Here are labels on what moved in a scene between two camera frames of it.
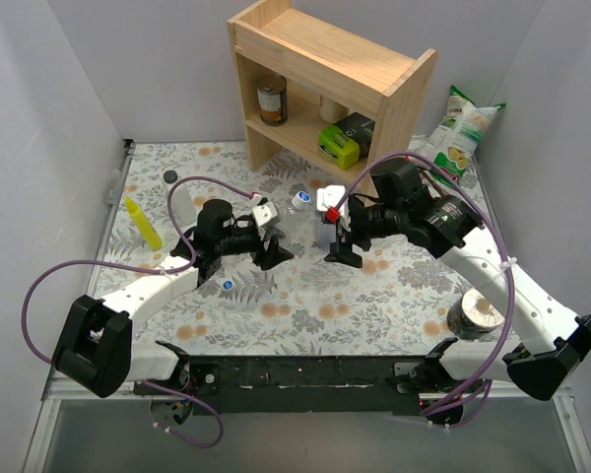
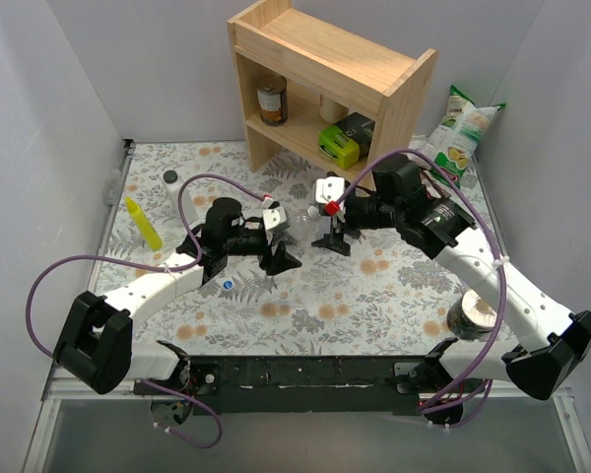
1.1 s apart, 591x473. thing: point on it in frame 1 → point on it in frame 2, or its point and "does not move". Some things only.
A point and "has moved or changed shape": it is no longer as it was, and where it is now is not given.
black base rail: [309, 385] does not move
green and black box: [348, 140] does not move
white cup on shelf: [332, 110] does not move
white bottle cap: [300, 199] → [312, 212]
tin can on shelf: [273, 100] does not move
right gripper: [351, 235] → [335, 225]
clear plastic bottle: [297, 223] has moved or changed shape
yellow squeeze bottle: [150, 233] does not move
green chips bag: [453, 144] does not move
